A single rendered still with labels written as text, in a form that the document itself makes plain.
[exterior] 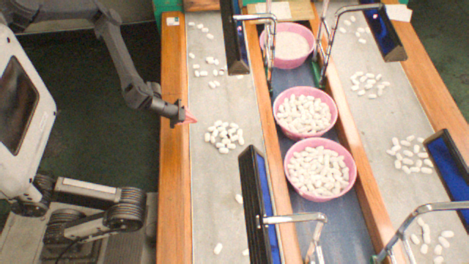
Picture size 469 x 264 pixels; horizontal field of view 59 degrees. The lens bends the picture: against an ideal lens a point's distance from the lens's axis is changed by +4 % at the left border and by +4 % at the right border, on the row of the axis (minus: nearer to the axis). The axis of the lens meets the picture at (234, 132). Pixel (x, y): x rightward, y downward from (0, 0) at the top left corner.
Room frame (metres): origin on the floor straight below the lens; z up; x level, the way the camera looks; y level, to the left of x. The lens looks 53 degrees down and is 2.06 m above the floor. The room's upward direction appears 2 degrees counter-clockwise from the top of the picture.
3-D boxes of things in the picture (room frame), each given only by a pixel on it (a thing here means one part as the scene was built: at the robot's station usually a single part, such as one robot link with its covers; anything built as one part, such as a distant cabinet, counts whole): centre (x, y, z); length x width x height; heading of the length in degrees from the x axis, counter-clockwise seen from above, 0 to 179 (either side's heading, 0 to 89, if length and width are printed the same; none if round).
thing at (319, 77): (1.35, -0.48, 0.90); 0.20 x 0.19 x 0.45; 4
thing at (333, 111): (1.08, -0.30, 0.72); 0.27 x 0.27 x 0.10
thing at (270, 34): (1.33, -0.08, 0.90); 0.20 x 0.19 x 0.45; 4
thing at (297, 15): (1.73, -0.25, 0.77); 0.33 x 0.15 x 0.01; 94
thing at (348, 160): (0.80, -0.32, 0.72); 0.27 x 0.27 x 0.10
